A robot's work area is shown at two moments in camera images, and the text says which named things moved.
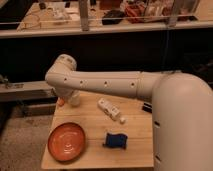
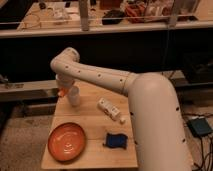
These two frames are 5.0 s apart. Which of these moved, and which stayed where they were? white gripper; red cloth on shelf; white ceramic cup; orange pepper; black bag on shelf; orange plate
Moved: white gripper; orange pepper
Stayed: white ceramic cup; orange plate; red cloth on shelf; black bag on shelf
